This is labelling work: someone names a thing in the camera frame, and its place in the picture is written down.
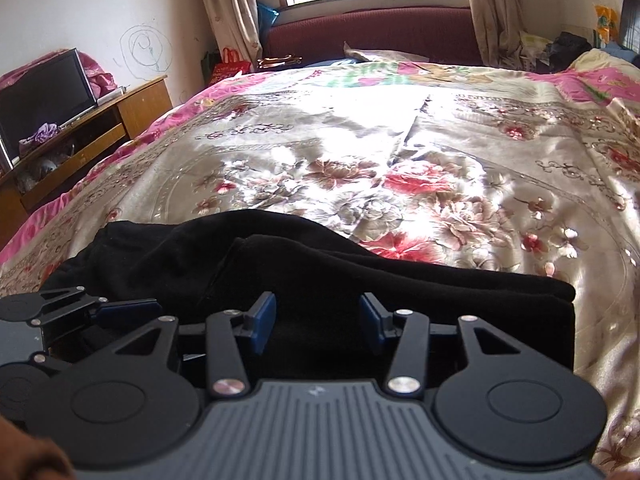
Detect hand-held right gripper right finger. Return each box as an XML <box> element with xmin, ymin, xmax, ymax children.
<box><xmin>359</xmin><ymin>292</ymin><xmax>521</xmax><ymax>397</ymax></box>

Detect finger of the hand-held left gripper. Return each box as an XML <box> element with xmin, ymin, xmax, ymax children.
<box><xmin>29</xmin><ymin>286</ymin><xmax>162</xmax><ymax>329</ymax></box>

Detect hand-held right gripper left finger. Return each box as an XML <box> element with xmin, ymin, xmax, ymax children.
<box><xmin>107</xmin><ymin>291</ymin><xmax>277</xmax><ymax>397</ymax></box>

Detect black pants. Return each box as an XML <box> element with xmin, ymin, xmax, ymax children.
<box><xmin>37</xmin><ymin>209</ymin><xmax>577</xmax><ymax>392</ymax></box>

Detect person's left forearm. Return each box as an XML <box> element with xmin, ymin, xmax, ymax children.
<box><xmin>0</xmin><ymin>416</ymin><xmax>77</xmax><ymax>480</ymax></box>

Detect floral satin bedspread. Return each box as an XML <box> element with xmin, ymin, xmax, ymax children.
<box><xmin>0</xmin><ymin>48</ymin><xmax>640</xmax><ymax>480</ymax></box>

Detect purple crumpled cloth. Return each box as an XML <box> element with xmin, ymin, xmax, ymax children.
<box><xmin>19</xmin><ymin>122</ymin><xmax>63</xmax><ymax>157</ymax></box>

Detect wooden cabinet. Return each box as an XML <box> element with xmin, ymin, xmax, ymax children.
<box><xmin>0</xmin><ymin>75</ymin><xmax>175</xmax><ymax>251</ymax></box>

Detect black television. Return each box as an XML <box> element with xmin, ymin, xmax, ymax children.
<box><xmin>0</xmin><ymin>48</ymin><xmax>100</xmax><ymax>172</ymax></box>

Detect pink cloth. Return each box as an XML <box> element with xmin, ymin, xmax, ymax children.
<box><xmin>0</xmin><ymin>50</ymin><xmax>120</xmax><ymax>102</ymax></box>

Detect red gift bag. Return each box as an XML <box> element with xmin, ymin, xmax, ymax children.
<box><xmin>207</xmin><ymin>48</ymin><xmax>252</xmax><ymax>87</ymax></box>

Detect golden items on sofa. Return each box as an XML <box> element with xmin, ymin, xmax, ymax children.
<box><xmin>256</xmin><ymin>54</ymin><xmax>305</xmax><ymax>71</ymax></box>

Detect beige cushion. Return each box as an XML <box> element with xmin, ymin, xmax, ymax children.
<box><xmin>343</xmin><ymin>41</ymin><xmax>398</xmax><ymax>65</ymax></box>

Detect maroon sofa back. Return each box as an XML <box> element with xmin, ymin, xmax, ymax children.
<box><xmin>262</xmin><ymin>6</ymin><xmax>484</xmax><ymax>68</ymax></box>

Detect blue plastic bag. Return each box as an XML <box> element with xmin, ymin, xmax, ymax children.
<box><xmin>256</xmin><ymin>3</ymin><xmax>280</xmax><ymax>37</ymax></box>

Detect beige patterned curtain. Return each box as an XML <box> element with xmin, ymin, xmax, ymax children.
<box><xmin>191</xmin><ymin>0</ymin><xmax>267</xmax><ymax>77</ymax></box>
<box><xmin>459</xmin><ymin>0</ymin><xmax>527</xmax><ymax>69</ymax></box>

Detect crumpled papers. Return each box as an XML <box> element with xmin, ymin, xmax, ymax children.
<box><xmin>516</xmin><ymin>29</ymin><xmax>555</xmax><ymax>74</ymax></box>

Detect dark clothes pile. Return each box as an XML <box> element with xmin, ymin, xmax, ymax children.
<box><xmin>544</xmin><ymin>31</ymin><xmax>595</xmax><ymax>74</ymax></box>

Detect orange snack package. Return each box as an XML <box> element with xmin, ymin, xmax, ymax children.
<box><xmin>592</xmin><ymin>4</ymin><xmax>620</xmax><ymax>45</ymax></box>

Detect dark wooden headboard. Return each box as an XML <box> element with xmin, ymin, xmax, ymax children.
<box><xmin>619</xmin><ymin>0</ymin><xmax>640</xmax><ymax>57</ymax></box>

